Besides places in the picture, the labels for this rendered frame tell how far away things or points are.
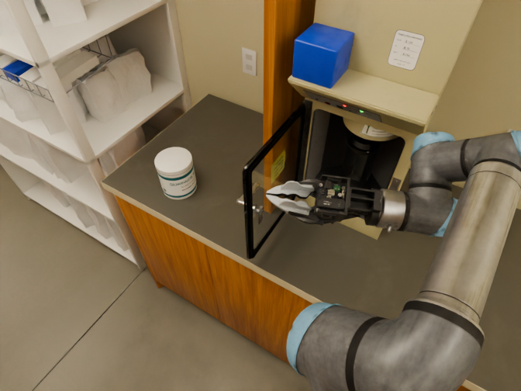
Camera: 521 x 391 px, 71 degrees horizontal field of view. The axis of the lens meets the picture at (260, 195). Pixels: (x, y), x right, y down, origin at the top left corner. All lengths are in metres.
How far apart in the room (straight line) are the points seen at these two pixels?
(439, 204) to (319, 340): 0.34
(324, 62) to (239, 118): 0.92
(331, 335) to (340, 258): 0.71
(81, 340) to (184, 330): 0.54
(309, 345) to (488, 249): 0.27
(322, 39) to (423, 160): 0.33
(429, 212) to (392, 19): 0.41
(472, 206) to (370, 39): 0.46
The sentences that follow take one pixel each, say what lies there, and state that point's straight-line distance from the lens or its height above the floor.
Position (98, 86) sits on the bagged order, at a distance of 1.77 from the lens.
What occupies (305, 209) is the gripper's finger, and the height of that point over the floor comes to 1.42.
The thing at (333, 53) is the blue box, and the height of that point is 1.59.
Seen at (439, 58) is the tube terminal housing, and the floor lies 1.59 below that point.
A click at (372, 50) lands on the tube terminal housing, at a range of 0.91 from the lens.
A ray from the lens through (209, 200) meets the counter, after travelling 1.36.
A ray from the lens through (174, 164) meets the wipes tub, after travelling 1.29.
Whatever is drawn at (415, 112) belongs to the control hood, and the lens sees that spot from 0.84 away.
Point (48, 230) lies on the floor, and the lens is 2.79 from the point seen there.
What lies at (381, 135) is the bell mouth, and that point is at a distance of 1.05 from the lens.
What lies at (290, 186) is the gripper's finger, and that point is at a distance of 0.70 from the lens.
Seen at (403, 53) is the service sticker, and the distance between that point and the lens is 0.89.
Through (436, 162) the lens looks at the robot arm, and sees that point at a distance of 0.73.
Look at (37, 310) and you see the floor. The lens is 2.48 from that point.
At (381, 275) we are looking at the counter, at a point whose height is 0.94.
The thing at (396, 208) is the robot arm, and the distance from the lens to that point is 0.70.
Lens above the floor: 1.97
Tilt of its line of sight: 49 degrees down
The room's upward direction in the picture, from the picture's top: straight up
